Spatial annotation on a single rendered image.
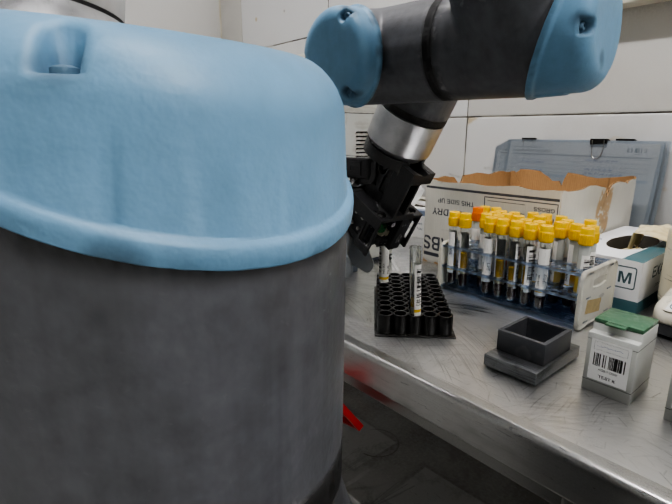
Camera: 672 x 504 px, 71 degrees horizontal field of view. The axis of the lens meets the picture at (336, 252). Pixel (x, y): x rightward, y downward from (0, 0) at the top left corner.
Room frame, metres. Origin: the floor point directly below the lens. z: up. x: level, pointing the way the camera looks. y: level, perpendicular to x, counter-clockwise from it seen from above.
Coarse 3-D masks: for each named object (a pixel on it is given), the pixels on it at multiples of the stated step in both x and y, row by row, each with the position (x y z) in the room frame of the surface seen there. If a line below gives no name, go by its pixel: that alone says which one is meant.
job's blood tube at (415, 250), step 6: (414, 246) 0.52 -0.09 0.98; (420, 246) 0.51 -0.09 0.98; (414, 252) 0.50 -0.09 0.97; (420, 252) 0.51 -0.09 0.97; (414, 258) 0.50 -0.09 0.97; (420, 258) 0.51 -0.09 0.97; (414, 264) 0.50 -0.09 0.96; (420, 264) 0.51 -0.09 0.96; (414, 270) 0.50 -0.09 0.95; (420, 270) 0.51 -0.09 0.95; (414, 276) 0.50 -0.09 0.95; (420, 276) 0.51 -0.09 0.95; (414, 282) 0.50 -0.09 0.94; (420, 282) 0.51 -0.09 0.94; (414, 288) 0.50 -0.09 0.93; (420, 288) 0.51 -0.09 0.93; (414, 294) 0.50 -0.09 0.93; (420, 294) 0.51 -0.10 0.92; (414, 300) 0.50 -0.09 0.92; (420, 300) 0.51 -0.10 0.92; (414, 306) 0.50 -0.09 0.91; (420, 306) 0.51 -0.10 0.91; (414, 312) 0.50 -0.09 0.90; (420, 312) 0.51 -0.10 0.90
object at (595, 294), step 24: (528, 264) 0.57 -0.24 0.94; (552, 264) 0.56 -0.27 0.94; (576, 264) 0.56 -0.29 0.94; (600, 264) 0.55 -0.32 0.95; (456, 288) 0.64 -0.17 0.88; (504, 288) 0.64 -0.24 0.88; (528, 288) 0.56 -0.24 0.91; (552, 288) 0.56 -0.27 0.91; (600, 288) 0.55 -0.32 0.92; (552, 312) 0.55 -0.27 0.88; (576, 312) 0.52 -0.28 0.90; (600, 312) 0.56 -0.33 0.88
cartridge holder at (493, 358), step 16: (528, 320) 0.47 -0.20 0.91; (512, 336) 0.43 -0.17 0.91; (528, 336) 0.47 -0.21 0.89; (544, 336) 0.45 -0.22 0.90; (560, 336) 0.42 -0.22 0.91; (496, 352) 0.43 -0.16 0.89; (512, 352) 0.43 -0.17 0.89; (528, 352) 0.41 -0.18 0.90; (544, 352) 0.40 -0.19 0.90; (560, 352) 0.42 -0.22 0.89; (576, 352) 0.44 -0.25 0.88; (496, 368) 0.42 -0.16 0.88; (512, 368) 0.41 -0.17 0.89; (528, 368) 0.40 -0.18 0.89; (544, 368) 0.40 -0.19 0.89; (560, 368) 0.42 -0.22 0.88
